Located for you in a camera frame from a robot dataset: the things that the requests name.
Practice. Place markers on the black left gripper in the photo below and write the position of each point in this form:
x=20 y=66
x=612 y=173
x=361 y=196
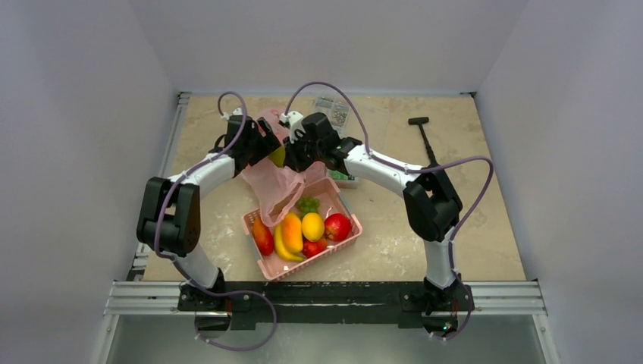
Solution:
x=269 y=143

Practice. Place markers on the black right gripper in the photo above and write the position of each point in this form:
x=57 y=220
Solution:
x=299 y=149

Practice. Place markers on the green fake apple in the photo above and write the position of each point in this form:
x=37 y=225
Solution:
x=277 y=157

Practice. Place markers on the pink plastic bag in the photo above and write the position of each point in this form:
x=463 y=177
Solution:
x=277 y=189

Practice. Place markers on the green fake grapes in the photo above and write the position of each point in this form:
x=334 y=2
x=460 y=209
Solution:
x=307 y=204

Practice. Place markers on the orange fake fruit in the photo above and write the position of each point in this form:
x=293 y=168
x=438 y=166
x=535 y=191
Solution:
x=313 y=226

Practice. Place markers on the red fake apple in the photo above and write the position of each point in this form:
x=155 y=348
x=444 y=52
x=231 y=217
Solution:
x=337 y=227

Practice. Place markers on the orange yellow fake mango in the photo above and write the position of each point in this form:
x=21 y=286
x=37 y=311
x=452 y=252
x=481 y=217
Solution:
x=291 y=230

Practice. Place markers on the red fake fruit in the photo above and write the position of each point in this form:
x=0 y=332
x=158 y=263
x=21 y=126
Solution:
x=263 y=237

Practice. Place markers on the red orange fake pear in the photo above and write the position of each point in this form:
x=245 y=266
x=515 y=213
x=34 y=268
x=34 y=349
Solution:
x=313 y=248

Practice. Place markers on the yellow fake banana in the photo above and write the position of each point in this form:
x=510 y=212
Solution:
x=281 y=250

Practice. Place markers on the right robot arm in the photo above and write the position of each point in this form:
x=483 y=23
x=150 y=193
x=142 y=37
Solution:
x=432 y=205

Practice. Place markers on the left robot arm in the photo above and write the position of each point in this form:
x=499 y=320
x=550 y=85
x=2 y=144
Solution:
x=170 y=215

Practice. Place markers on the green labelled small plastic case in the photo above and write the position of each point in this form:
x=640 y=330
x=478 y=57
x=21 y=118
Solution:
x=344 y=181

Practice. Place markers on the pink plastic basket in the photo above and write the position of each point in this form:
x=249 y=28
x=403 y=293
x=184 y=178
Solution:
x=273 y=267

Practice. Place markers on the black hammer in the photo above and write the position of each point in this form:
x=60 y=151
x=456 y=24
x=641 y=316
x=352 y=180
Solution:
x=420 y=122

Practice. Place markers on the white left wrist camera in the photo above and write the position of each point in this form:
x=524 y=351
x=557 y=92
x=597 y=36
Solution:
x=232 y=113

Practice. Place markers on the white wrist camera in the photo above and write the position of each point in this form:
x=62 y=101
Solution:
x=232 y=113
x=293 y=121

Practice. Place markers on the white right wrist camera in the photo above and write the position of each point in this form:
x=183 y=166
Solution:
x=293 y=121

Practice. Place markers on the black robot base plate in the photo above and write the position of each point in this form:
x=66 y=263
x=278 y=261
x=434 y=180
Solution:
x=400 y=303

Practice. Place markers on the aluminium table frame rail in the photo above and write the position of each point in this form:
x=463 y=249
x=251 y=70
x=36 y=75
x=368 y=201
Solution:
x=496 y=306

